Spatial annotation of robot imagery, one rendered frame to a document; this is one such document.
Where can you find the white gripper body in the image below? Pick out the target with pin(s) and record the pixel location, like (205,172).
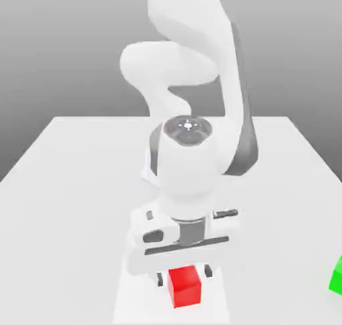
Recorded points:
(184,255)

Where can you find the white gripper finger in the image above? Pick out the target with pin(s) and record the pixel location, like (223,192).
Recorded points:
(208,271)
(160,279)

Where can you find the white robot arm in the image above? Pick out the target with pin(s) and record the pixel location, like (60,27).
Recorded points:
(192,164)

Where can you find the small red cube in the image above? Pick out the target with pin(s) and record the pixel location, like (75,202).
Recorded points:
(184,287)

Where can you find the small green cube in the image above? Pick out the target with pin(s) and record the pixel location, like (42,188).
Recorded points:
(337,279)

